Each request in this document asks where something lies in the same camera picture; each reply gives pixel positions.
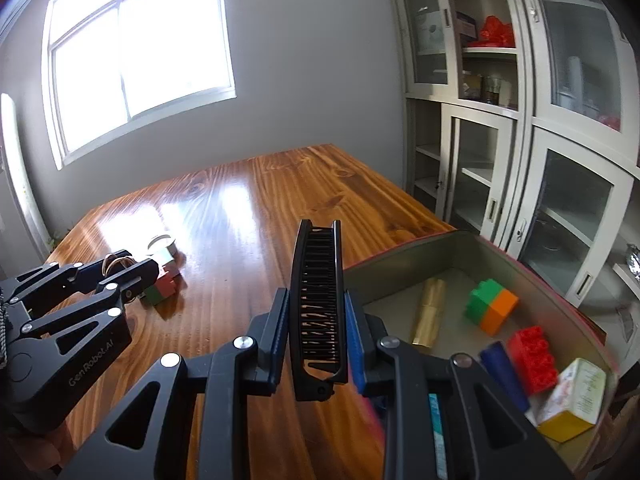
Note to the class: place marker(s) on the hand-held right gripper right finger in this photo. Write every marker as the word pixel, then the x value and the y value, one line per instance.
pixel 355 350

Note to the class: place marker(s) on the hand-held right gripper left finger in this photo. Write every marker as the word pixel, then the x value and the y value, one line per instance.
pixel 280 330

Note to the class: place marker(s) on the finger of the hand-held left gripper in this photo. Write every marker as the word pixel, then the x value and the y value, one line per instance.
pixel 135 280
pixel 95 270

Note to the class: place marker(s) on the bundle of rubber bands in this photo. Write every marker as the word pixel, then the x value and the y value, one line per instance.
pixel 112 260

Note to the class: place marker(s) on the green and pink toy block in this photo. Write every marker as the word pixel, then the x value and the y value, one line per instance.
pixel 162 290

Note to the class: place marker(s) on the gold cylindrical tube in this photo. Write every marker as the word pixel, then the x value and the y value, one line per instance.
pixel 429 310

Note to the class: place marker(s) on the grey metal box pink rim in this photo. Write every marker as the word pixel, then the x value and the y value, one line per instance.
pixel 400 270

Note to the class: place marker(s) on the light blue printed carton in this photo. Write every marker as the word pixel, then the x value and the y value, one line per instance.
pixel 436 425

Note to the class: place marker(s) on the orange and green toy block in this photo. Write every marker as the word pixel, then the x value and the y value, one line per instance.
pixel 492 310

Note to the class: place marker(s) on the blue tube with white cap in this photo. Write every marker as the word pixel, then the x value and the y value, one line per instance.
pixel 505 375

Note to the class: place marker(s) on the red toy block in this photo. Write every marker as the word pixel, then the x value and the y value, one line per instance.
pixel 532 360

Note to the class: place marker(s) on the white and yellow ointment box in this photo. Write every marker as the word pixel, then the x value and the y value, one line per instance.
pixel 575 395

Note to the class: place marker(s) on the wooden desktop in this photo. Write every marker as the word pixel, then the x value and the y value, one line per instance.
pixel 240 220

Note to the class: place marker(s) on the person's left hand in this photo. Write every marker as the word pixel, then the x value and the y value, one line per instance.
pixel 30 452

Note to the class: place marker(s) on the green potted plant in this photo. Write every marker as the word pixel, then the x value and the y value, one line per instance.
pixel 57 240

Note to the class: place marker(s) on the white standing air conditioner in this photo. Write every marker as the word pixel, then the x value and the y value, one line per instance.
pixel 15 170

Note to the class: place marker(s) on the window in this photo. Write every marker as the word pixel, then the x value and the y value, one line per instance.
pixel 140 60

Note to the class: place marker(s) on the white glass-door cabinet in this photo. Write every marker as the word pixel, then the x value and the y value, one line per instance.
pixel 525 135

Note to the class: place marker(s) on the silver shiny object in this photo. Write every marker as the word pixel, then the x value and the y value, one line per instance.
pixel 634 259

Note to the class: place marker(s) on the red plastic bag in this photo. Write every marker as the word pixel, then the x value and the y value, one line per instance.
pixel 497 32

